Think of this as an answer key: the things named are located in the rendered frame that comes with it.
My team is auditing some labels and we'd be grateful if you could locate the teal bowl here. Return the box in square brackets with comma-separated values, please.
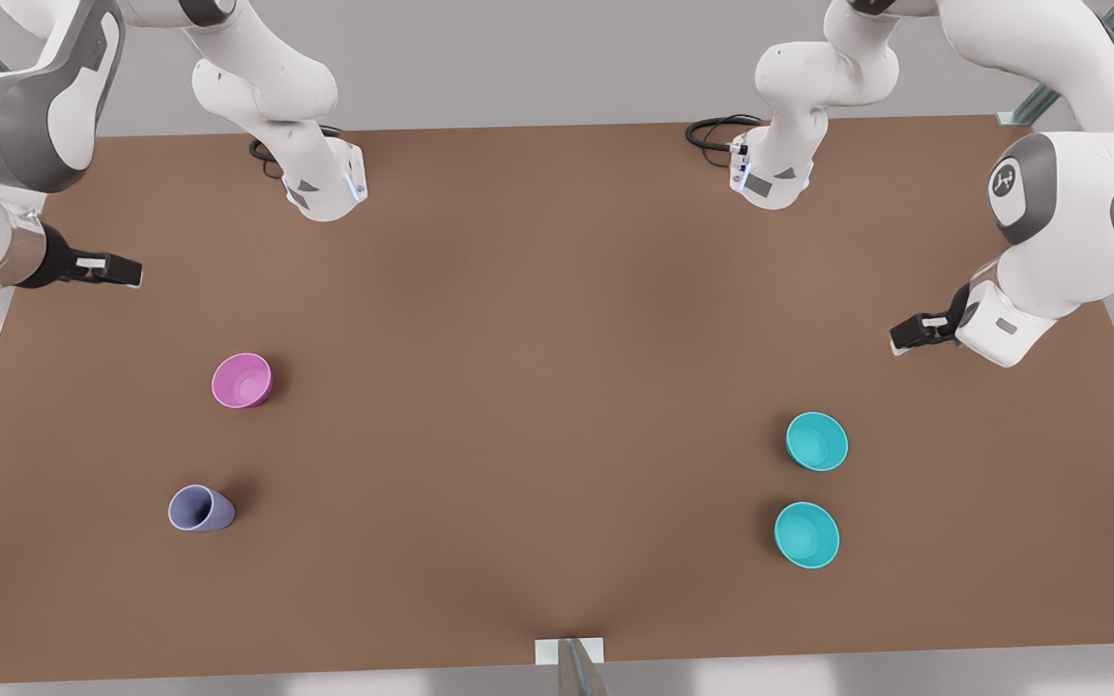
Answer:
[785, 412, 849, 473]
[775, 502, 840, 569]

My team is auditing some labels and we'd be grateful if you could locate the pink bowl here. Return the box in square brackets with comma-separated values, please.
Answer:
[212, 353, 274, 409]

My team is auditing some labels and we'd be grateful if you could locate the lavender cup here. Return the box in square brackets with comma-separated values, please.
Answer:
[168, 484, 236, 533]

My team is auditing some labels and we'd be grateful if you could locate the black cable loop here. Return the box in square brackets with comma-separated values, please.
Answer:
[249, 125, 344, 181]
[685, 114, 769, 167]

